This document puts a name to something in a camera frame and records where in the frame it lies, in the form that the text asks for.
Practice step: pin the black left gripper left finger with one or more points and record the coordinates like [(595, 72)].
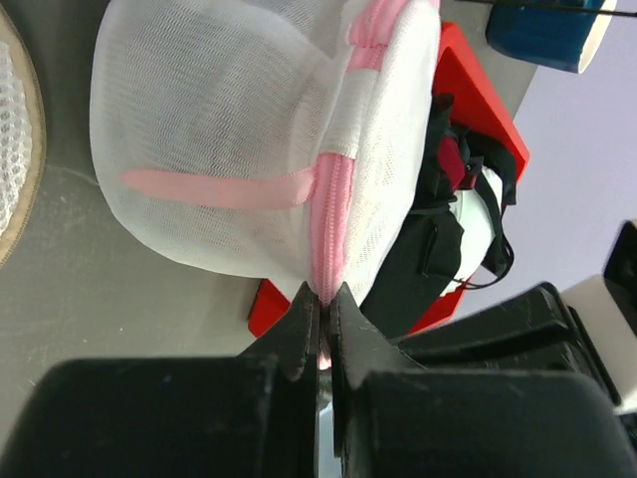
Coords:
[(287, 399)]

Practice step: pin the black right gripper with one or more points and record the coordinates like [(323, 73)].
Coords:
[(534, 330)]

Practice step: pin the blue mug white interior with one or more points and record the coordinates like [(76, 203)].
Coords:
[(565, 41)]

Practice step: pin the black wire wooden shelf rack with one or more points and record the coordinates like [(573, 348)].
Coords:
[(580, 8)]

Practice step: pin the black garment in bin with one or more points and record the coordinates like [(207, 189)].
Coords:
[(425, 257)]

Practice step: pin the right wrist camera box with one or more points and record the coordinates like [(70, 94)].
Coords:
[(605, 305)]

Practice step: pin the white bra in bin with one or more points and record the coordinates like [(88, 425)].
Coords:
[(472, 214)]

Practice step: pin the white mesh laundry bag pink zipper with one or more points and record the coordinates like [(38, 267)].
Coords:
[(278, 140)]

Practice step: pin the cream mesh laundry bag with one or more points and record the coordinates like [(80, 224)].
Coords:
[(23, 136)]

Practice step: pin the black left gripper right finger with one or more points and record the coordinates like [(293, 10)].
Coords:
[(359, 351)]

